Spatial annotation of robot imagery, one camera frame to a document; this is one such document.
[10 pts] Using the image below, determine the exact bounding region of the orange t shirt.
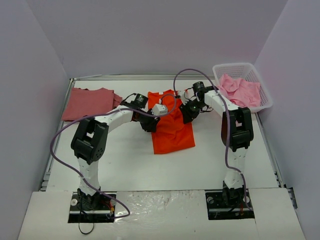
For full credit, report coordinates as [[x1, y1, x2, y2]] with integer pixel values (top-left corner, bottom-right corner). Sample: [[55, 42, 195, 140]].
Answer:
[[147, 90, 196, 155]]

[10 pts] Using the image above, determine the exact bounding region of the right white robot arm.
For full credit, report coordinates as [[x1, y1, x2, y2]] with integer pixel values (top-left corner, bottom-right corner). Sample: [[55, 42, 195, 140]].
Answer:
[[177, 81, 254, 207]]

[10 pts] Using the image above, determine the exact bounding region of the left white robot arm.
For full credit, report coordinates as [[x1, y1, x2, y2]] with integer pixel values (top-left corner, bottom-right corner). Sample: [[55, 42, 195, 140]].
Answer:
[[71, 94, 168, 209]]

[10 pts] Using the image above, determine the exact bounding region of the light pink t shirt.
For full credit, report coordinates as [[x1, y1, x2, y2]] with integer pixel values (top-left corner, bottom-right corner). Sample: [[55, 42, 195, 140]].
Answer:
[[218, 73, 261, 108]]

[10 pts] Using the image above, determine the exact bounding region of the dusty red folded t shirt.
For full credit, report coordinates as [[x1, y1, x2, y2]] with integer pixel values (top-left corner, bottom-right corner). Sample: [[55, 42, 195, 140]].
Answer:
[[61, 87, 123, 122]]

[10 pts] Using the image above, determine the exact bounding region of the white plastic basket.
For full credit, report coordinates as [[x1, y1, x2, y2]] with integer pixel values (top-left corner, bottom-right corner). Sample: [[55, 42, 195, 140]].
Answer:
[[212, 62, 273, 113]]

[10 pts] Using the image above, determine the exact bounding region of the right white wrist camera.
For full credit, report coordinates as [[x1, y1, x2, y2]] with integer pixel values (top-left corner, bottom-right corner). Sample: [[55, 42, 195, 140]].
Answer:
[[175, 89, 197, 105]]

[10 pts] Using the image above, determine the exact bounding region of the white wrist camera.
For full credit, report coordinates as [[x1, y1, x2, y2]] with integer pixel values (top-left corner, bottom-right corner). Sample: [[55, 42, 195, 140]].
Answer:
[[151, 103, 169, 116], [175, 89, 197, 105]]

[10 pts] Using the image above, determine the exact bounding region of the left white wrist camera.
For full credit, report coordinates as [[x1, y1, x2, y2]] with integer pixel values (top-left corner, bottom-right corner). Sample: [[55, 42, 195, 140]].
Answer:
[[151, 103, 169, 116]]

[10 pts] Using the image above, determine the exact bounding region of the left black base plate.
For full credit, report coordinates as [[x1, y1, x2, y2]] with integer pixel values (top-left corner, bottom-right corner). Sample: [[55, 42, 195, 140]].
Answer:
[[68, 192, 116, 224]]

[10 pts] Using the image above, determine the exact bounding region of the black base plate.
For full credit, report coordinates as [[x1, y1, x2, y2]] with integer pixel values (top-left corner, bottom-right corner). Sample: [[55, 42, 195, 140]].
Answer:
[[205, 190, 255, 221], [68, 192, 116, 224]]

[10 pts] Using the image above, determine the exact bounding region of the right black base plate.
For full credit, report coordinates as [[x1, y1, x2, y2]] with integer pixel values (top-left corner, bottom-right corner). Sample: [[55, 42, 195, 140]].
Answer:
[[205, 190, 255, 221]]

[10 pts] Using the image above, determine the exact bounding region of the thin black cable loop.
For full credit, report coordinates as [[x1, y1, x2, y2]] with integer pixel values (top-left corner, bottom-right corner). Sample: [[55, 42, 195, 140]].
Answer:
[[77, 207, 96, 236]]

